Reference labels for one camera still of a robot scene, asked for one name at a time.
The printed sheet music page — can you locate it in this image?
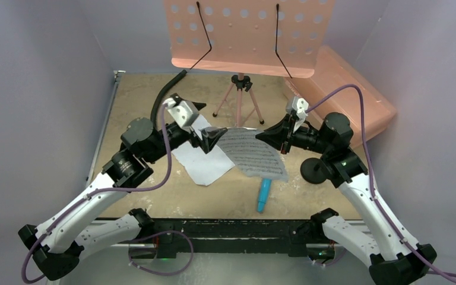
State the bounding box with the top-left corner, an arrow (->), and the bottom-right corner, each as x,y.
216,128 -> 289,182

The white paper sheet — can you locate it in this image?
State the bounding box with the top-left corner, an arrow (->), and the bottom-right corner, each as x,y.
171,112 -> 237,186

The black round microphone stand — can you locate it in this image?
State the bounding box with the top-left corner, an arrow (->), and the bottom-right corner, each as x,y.
300,158 -> 327,185

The pink perforated music stand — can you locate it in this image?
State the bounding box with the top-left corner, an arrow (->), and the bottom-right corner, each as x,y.
163,0 -> 335,126

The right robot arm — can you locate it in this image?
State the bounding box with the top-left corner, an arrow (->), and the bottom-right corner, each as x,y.
256,112 -> 437,284

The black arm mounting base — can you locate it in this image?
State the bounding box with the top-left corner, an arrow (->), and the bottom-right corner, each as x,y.
130,218 -> 342,261

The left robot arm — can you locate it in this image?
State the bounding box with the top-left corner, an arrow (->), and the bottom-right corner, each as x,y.
18,94 -> 227,281

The black foam tube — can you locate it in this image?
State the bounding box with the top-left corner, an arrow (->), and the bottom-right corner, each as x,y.
150,69 -> 188,129

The blue toy microphone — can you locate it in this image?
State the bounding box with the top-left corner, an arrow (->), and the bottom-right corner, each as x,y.
256,178 -> 272,213

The pink plastic storage box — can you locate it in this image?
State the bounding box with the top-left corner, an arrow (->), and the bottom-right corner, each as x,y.
283,46 -> 397,148

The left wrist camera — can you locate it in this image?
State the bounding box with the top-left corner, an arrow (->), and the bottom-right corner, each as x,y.
164,98 -> 200,132

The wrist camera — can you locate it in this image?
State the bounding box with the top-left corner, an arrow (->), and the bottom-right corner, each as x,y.
164,98 -> 200,132
286,96 -> 309,120

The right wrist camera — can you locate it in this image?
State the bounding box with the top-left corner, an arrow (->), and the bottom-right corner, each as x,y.
286,96 -> 309,120

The aluminium frame rail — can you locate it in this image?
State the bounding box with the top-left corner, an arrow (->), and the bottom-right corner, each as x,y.
46,220 -> 416,285

